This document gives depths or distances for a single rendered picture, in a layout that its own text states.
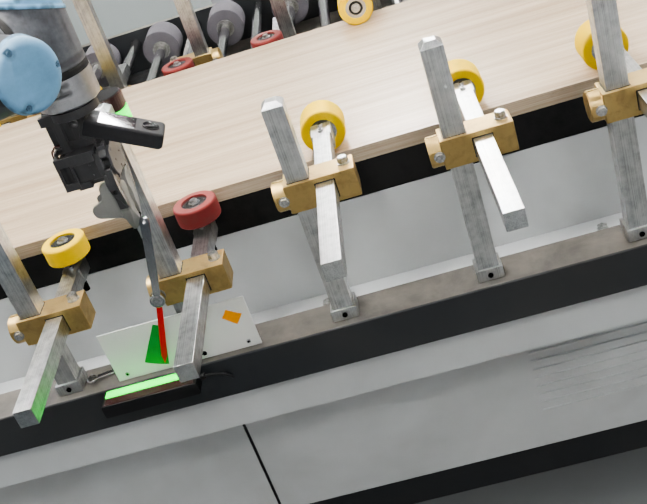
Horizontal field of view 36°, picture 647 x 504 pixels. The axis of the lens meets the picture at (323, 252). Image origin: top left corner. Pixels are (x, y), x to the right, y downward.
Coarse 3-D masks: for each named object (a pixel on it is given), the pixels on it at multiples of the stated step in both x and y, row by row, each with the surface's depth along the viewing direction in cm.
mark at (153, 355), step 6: (156, 330) 166; (150, 336) 167; (156, 336) 167; (150, 342) 167; (156, 342) 168; (150, 348) 168; (156, 348) 168; (150, 354) 169; (156, 354) 169; (150, 360) 169; (156, 360) 169; (162, 360) 169; (168, 360) 170
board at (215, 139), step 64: (448, 0) 224; (512, 0) 212; (576, 0) 201; (640, 0) 191; (256, 64) 227; (320, 64) 214; (384, 64) 203; (512, 64) 184; (576, 64) 176; (640, 64) 168; (0, 128) 244; (192, 128) 205; (256, 128) 195; (384, 128) 177; (0, 192) 208; (64, 192) 197; (192, 192) 179
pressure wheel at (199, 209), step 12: (204, 192) 176; (180, 204) 175; (192, 204) 173; (204, 204) 172; (216, 204) 173; (180, 216) 172; (192, 216) 171; (204, 216) 172; (216, 216) 173; (192, 228) 172
